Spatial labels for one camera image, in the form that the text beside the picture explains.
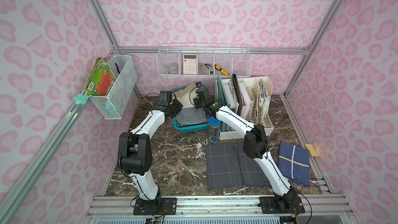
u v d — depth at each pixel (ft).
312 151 3.10
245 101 2.52
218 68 3.21
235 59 3.36
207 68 3.18
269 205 2.37
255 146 1.96
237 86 2.76
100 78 2.40
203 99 2.46
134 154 1.58
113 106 2.39
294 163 2.81
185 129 3.12
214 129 2.75
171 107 2.56
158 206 2.16
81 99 2.04
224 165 2.78
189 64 3.12
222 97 2.54
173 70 3.19
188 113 3.04
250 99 2.83
